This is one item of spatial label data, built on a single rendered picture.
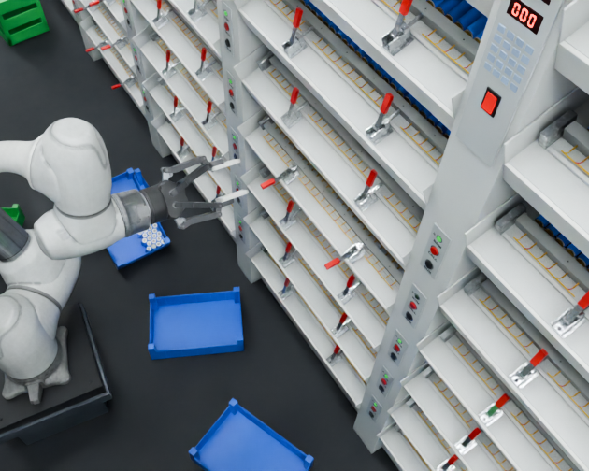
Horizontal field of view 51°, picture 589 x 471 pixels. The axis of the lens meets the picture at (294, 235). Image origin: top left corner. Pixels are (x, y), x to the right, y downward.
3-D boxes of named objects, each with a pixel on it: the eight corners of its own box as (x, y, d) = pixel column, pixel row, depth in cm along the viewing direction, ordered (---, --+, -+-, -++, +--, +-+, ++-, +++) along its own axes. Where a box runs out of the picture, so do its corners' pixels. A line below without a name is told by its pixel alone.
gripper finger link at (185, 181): (166, 197, 132) (163, 192, 131) (207, 165, 136) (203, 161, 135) (174, 198, 128) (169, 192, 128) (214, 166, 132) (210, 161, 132)
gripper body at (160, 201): (155, 229, 125) (196, 215, 129) (143, 189, 123) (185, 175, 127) (143, 225, 131) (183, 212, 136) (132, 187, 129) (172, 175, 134)
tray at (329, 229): (393, 321, 136) (386, 308, 127) (250, 146, 164) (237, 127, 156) (465, 264, 136) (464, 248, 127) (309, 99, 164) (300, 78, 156)
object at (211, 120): (235, 171, 184) (217, 148, 172) (146, 56, 212) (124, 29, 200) (289, 129, 184) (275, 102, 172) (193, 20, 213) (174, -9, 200)
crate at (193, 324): (151, 360, 202) (148, 349, 195) (152, 305, 214) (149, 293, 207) (244, 350, 205) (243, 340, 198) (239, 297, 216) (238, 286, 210)
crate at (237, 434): (191, 460, 184) (187, 451, 178) (234, 406, 194) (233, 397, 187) (271, 525, 175) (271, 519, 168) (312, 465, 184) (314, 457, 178)
